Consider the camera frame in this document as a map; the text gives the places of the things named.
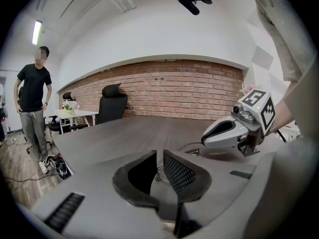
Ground tall black office chair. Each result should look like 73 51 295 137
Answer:
95 83 129 125

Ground low black office chair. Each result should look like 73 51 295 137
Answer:
47 92 89 135

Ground black head-mounted camera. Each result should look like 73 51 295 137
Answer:
173 0 213 16

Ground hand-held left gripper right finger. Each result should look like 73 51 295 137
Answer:
163 149 258 239

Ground small white table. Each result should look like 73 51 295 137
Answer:
55 109 100 134

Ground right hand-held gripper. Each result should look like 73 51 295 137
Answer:
201 88 278 157

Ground pile of cables and power strips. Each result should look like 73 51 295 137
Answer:
38 152 73 182

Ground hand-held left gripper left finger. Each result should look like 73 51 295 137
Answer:
31 149 175 239

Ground pink flowers in vase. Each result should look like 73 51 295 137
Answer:
61 99 81 116

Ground fluorescent ceiling light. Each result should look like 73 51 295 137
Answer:
31 19 43 46

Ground thin metal-framed glasses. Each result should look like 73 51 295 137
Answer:
154 142 204 183

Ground person's right forearm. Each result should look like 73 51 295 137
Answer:
273 58 319 135

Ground person's grey shirt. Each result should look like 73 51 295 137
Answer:
245 0 319 239

